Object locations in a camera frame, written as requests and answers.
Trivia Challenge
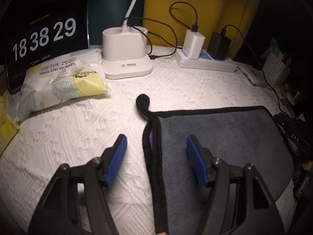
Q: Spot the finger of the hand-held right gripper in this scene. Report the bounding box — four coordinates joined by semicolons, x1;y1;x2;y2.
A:
272;113;295;128

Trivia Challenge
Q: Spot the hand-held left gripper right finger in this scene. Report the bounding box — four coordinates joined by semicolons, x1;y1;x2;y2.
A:
186;135;285;235

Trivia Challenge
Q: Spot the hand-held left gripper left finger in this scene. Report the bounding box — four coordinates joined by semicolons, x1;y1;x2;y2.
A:
27;134;128;235

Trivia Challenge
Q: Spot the grey towel with black edge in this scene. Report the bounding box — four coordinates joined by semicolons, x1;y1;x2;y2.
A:
136;94;294;235

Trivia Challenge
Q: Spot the face towel pack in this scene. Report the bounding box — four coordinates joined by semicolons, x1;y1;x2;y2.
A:
14;48;108;123

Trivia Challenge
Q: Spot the white textured table cloth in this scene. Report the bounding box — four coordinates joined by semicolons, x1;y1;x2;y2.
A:
0;44;300;235

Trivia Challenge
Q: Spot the white perforated box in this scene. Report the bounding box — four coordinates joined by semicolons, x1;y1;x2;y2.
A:
263;52;292;87

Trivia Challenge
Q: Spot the small flat white box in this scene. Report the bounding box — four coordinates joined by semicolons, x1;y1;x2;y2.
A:
237;64;268;87

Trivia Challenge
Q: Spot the white power strip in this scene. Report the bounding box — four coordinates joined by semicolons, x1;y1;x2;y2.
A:
176;47;238;73

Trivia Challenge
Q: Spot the black charger plug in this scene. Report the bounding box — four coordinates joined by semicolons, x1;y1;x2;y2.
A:
208;31;232;61

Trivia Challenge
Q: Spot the white desk lamp base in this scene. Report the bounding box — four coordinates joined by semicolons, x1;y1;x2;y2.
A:
101;0;154;80

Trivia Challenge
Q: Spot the white charger plug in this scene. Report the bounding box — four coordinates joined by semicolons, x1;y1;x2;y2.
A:
183;29;206;60

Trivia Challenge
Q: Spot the yellow cushion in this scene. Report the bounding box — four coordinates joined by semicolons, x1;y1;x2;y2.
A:
143;0;266;57

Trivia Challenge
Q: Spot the black tablet clock display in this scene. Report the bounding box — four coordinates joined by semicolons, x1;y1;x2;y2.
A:
4;0;90;95

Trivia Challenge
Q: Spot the long black charger cable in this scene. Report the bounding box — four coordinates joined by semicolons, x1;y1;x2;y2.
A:
220;24;290;114

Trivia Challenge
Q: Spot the black lamp cable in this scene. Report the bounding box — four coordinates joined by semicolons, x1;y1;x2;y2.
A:
120;17;178;60

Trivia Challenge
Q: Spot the black looped charger cable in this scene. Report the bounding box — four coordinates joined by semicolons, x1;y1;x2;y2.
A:
169;2;199;33

